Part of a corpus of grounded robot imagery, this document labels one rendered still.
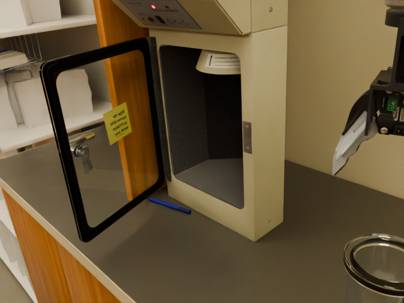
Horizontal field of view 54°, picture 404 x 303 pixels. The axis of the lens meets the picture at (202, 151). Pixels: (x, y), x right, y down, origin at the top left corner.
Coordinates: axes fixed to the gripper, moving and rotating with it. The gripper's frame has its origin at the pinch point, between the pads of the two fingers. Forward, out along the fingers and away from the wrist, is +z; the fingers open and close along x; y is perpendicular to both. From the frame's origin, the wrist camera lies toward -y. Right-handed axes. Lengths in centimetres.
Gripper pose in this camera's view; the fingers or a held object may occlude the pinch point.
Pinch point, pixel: (400, 185)
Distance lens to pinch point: 52.3
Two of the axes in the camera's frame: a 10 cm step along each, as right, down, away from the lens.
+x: 8.5, 1.7, -5.0
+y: -5.2, 3.9, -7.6
